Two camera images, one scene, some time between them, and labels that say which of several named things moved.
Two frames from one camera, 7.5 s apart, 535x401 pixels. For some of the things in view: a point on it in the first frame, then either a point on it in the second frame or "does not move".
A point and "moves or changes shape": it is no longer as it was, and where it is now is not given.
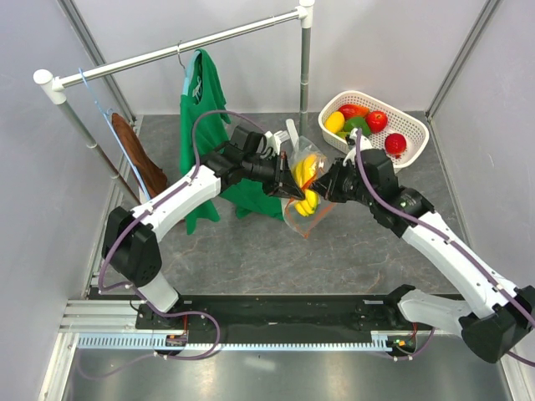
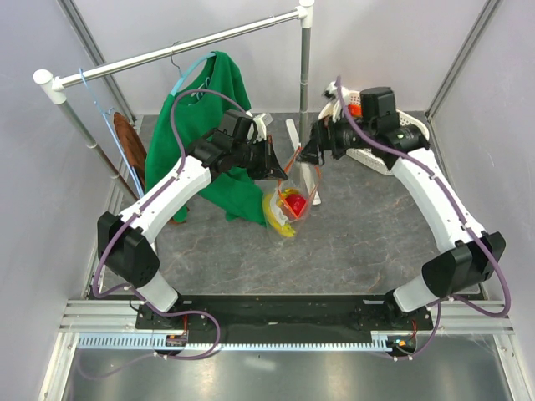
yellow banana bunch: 303,171 -> 275,222
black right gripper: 327,184 -> 325,134
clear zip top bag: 306,162 moves or changes shape
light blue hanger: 106,115 does not move
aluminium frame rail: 115,317 does not move
